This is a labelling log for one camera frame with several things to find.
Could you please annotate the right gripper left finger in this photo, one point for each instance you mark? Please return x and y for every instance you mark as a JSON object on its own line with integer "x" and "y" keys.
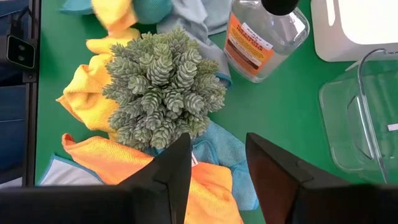
{"x": 168, "y": 186}

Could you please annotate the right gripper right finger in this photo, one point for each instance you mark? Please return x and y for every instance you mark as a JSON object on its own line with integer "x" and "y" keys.
{"x": 280, "y": 193}

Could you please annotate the orange microfiber towel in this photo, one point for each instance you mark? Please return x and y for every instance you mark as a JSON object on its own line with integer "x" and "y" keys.
{"x": 109, "y": 161}

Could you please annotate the teal microfiber towel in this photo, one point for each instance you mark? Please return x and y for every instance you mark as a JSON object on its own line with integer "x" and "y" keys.
{"x": 224, "y": 149}
{"x": 152, "y": 11}

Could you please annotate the grey teal-edged microfiber towel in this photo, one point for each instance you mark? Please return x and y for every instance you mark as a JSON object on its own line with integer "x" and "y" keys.
{"x": 192, "y": 18}
{"x": 68, "y": 174}

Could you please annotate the green table mat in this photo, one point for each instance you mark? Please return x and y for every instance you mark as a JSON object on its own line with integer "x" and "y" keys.
{"x": 280, "y": 109}

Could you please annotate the clear plastic basket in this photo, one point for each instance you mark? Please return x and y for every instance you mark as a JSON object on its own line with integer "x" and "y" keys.
{"x": 342, "y": 124}

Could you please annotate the green patterned cloth ball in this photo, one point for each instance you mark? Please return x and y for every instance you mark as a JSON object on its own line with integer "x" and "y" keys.
{"x": 161, "y": 93}

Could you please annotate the clear spray bottle black trigger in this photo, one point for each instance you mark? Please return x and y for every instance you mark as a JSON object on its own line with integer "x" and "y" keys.
{"x": 258, "y": 46}

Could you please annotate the white plastic basket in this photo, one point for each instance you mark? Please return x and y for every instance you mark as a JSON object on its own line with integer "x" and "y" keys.
{"x": 357, "y": 31}

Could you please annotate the black aluminium table frame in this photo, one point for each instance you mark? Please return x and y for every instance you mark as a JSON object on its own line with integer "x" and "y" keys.
{"x": 31, "y": 124}

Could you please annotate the black table-level camera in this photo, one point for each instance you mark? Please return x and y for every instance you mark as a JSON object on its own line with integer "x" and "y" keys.
{"x": 20, "y": 51}

